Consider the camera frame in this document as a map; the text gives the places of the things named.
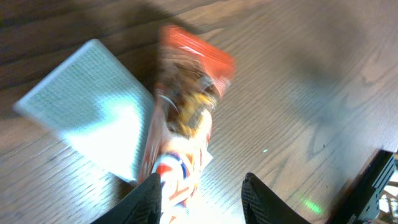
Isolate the red snack packet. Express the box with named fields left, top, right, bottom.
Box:
left=140, top=26, right=235, bottom=223

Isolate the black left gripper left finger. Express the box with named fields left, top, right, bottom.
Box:
left=92, top=173, right=162, bottom=224

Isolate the white green medicine box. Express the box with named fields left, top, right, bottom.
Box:
left=14, top=39, right=154, bottom=182

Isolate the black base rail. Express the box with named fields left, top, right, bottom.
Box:
left=327, top=149, right=396, bottom=224

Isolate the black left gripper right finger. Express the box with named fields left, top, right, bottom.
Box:
left=241, top=172, right=309, bottom=224

